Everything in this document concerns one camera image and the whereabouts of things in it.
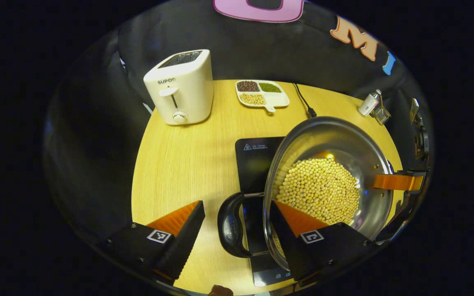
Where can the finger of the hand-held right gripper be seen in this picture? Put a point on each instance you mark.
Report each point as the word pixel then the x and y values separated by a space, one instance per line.
pixel 393 181

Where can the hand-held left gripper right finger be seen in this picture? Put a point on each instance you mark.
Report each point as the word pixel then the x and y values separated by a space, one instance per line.
pixel 292 255

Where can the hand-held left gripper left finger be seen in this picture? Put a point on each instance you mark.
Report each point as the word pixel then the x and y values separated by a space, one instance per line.
pixel 185 246

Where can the pile of yellow soybeans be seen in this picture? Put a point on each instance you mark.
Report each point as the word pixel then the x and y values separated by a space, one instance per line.
pixel 323 189

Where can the black induction cooktop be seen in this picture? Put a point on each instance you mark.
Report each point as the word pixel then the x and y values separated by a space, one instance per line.
pixel 257 164

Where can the wooden stick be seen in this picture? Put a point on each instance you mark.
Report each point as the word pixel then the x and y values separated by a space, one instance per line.
pixel 381 100

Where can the clear bottle with white label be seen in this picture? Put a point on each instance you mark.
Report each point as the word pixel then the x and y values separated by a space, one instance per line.
pixel 368 105

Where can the white divided bean dish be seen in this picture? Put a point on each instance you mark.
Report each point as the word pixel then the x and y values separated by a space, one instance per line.
pixel 278 99

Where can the white toaster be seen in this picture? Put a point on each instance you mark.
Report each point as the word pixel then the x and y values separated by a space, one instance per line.
pixel 187 94

